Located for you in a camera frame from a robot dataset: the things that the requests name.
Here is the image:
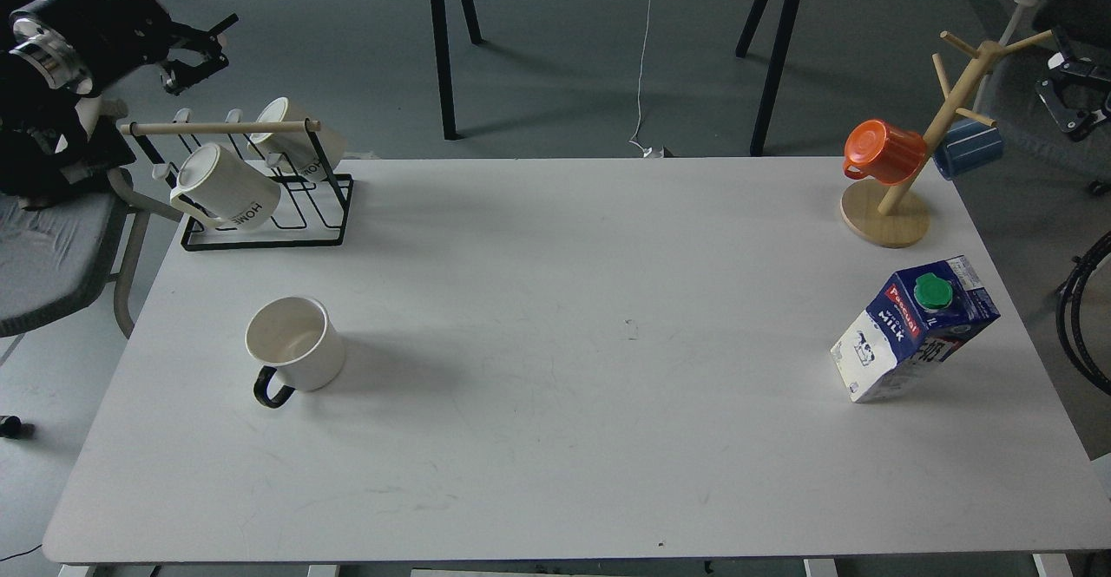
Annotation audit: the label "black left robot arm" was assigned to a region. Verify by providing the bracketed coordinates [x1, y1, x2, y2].
[3, 0, 237, 209]

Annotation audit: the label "white mug front on rack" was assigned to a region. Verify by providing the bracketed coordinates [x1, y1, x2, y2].
[169, 142, 281, 232]

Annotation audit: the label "black table legs left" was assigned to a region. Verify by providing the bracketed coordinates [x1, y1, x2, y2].
[430, 0, 484, 141]

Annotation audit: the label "white mug rear on rack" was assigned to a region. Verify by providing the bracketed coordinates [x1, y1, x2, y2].
[249, 97, 348, 183]

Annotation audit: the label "blue mug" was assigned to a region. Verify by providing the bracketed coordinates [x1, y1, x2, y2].
[933, 118, 1004, 181]

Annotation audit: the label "white mug on rack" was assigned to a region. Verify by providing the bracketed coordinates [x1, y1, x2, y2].
[249, 97, 348, 183]
[169, 142, 281, 232]

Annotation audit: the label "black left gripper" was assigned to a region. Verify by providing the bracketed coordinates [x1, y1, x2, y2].
[10, 0, 240, 94]

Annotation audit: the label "black table legs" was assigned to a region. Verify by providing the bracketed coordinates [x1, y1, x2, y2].
[430, 0, 484, 141]
[734, 0, 801, 157]

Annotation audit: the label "wooden mug tree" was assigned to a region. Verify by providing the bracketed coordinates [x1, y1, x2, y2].
[840, 30, 1055, 248]

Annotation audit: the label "white mug black handle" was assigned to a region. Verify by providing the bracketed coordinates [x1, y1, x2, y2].
[246, 296, 348, 410]

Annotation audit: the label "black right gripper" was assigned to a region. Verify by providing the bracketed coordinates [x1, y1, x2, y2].
[1035, 50, 1110, 142]

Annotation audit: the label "grey office chair right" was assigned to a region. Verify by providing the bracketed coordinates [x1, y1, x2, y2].
[983, 0, 1110, 196]

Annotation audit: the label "orange mug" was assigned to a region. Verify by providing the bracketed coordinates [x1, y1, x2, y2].
[844, 119, 927, 186]

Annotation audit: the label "black wire mug rack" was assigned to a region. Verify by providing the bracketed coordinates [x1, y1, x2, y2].
[119, 111, 356, 252]

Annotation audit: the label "blue white milk carton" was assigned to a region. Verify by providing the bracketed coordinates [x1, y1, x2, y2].
[830, 253, 1000, 402]

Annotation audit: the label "black table legs right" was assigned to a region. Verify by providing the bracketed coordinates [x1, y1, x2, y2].
[734, 0, 801, 157]

